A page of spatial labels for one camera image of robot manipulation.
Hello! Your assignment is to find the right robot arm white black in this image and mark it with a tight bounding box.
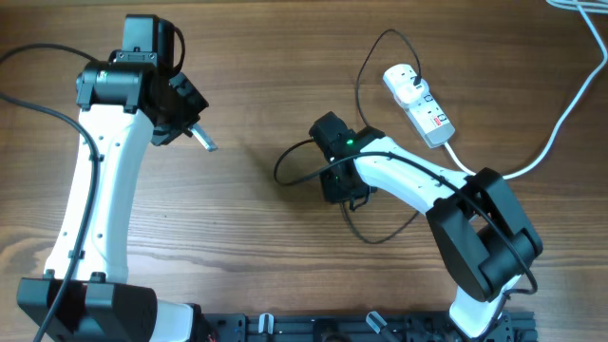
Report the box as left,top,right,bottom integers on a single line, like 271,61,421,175
309,112,543,339

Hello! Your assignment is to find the blue Galaxy smartphone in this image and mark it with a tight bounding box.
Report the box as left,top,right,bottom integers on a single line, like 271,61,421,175
190,123,218,152

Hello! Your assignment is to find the white power strip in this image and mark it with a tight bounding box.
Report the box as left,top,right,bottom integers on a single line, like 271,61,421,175
383,64,455,148

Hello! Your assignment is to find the black USB charging cable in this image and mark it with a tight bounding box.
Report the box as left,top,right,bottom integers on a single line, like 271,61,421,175
339,28,424,245

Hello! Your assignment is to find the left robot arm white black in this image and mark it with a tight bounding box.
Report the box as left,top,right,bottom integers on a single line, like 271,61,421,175
17,14,216,341

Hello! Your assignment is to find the white USB wall charger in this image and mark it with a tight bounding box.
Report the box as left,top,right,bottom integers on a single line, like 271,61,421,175
393,79,428,108

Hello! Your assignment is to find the white power strip cord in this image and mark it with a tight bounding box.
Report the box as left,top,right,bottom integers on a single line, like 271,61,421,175
443,0,608,182

